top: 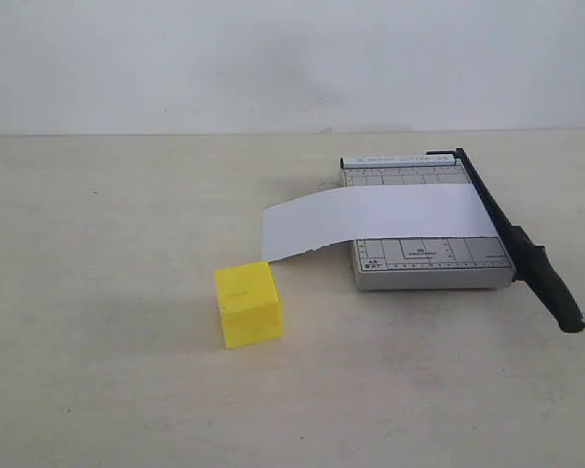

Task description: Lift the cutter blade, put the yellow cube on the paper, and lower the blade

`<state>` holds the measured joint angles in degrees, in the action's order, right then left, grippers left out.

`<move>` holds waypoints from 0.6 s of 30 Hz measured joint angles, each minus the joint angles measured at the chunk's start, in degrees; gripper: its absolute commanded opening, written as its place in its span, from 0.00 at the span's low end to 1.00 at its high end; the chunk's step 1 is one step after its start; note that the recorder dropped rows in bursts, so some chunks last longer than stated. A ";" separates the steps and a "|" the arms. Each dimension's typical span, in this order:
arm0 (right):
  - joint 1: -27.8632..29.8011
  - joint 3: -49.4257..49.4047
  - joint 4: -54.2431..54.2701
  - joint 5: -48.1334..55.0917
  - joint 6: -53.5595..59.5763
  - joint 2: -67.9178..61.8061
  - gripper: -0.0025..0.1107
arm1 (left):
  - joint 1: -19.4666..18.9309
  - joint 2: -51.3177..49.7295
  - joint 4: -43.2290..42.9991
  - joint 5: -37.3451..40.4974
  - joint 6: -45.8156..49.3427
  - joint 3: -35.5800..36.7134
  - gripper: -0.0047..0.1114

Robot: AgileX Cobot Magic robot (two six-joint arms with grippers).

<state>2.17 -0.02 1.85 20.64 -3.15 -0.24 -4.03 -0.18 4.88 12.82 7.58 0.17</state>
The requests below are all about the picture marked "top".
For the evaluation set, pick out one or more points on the white paper strip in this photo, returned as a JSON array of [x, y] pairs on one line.
[[373, 212]]

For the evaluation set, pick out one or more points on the yellow cube block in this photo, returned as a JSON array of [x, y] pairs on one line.
[[249, 305]]

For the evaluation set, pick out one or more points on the black cutter blade lever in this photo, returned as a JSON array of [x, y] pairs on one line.
[[531, 261]]

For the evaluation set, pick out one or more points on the grey paper cutter base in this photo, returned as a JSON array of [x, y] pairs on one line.
[[422, 263]]

